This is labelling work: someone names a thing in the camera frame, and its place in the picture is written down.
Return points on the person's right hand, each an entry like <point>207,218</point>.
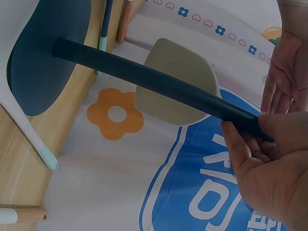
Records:
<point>272,183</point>

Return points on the person's left forearm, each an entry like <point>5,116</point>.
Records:
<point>294,14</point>

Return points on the person's right thumb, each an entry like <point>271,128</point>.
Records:
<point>286,131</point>

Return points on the white utensil with wooden end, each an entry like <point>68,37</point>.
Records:
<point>21,215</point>

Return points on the person's left hand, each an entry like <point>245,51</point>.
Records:
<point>291,65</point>

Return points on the white utensil with mint tip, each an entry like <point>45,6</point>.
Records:
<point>33,137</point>

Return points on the beige flat scraper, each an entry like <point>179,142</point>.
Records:
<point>173,57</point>

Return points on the person's left fingers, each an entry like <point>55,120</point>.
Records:
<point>276,98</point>

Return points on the person's right fingers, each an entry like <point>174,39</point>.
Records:
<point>263,150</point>

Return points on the dark blue oval utensil head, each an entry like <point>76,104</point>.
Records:
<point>45,79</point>

